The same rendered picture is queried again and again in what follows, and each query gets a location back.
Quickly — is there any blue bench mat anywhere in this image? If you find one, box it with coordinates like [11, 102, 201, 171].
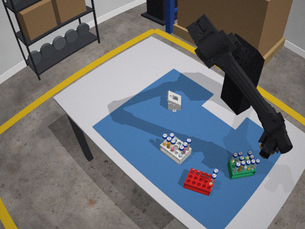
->
[93, 69, 281, 229]

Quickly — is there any test tube with blue cap and pink liquid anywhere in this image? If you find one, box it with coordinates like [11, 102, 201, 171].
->
[171, 139, 176, 152]

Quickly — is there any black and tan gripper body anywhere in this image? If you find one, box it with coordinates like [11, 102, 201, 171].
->
[259, 131, 279, 154]

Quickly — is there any white tube rack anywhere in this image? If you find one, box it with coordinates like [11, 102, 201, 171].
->
[160, 137, 192, 165]

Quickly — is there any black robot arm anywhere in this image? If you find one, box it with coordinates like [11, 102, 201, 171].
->
[186, 14, 293, 159]

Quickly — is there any green test tube rack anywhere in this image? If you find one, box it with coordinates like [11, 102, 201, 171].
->
[227, 160, 256, 179]

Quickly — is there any red tube rack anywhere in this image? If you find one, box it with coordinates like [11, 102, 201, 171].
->
[184, 168, 214, 196]

